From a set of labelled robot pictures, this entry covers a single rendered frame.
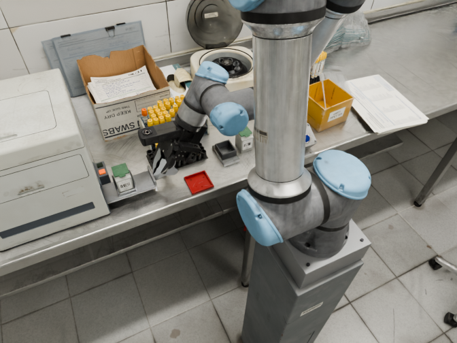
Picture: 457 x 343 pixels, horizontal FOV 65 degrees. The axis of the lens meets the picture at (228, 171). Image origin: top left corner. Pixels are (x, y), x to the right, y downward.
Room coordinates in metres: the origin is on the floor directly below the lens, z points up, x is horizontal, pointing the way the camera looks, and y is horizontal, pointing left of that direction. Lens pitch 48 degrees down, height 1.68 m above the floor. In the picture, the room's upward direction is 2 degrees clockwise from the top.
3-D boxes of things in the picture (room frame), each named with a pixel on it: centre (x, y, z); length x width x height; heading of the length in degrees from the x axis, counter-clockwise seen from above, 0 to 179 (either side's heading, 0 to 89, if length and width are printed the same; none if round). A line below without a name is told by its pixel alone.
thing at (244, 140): (0.84, -0.05, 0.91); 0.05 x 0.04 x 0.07; 27
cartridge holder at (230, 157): (0.80, 0.01, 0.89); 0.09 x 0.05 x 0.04; 28
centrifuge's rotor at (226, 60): (1.15, 0.02, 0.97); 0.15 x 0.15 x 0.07
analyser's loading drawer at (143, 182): (0.61, 0.30, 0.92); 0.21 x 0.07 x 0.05; 117
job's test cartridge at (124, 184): (0.62, 0.28, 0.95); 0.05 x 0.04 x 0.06; 27
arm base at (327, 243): (0.48, -0.22, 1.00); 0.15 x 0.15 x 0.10
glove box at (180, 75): (1.09, 0.19, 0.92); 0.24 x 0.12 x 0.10; 27
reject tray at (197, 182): (0.68, 0.09, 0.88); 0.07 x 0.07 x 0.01; 27
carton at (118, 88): (1.02, 0.36, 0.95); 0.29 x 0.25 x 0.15; 27
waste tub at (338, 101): (1.01, -0.32, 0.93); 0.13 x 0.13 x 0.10; 32
